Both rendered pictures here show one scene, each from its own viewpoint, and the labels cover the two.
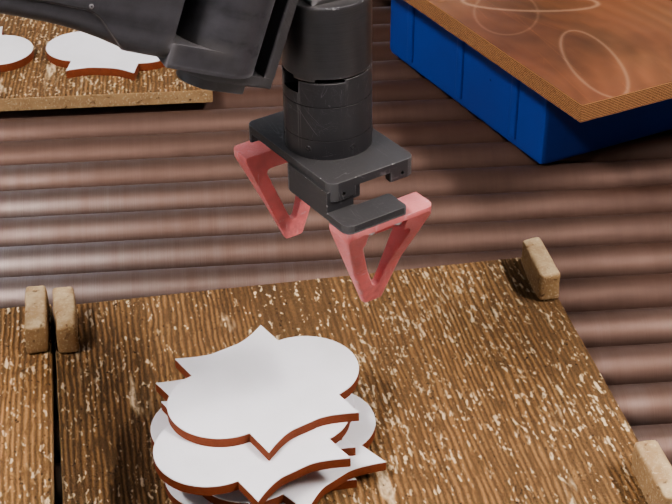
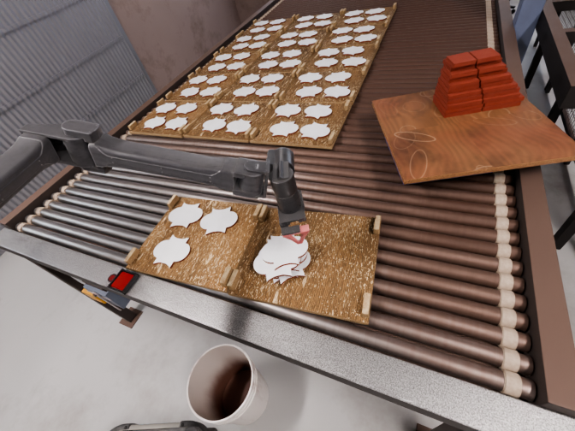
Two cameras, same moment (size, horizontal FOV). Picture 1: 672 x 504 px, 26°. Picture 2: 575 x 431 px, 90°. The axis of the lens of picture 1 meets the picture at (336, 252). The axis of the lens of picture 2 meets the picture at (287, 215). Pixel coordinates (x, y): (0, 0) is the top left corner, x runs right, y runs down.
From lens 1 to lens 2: 0.54 m
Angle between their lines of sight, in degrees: 34
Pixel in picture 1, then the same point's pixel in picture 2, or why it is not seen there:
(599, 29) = (429, 150)
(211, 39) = (243, 189)
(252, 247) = (317, 197)
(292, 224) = not seen: hidden behind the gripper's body
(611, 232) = (411, 212)
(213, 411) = (269, 253)
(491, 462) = (332, 281)
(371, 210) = (291, 229)
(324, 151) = (283, 211)
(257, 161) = not seen: hidden behind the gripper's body
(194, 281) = not seen: hidden behind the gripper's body
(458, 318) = (349, 233)
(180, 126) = (322, 155)
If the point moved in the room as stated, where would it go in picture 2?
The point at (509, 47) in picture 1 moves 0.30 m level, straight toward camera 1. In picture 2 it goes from (397, 154) to (356, 215)
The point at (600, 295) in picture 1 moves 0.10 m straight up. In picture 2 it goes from (395, 233) to (398, 212)
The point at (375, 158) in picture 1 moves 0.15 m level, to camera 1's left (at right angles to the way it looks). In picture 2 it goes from (296, 215) to (246, 202)
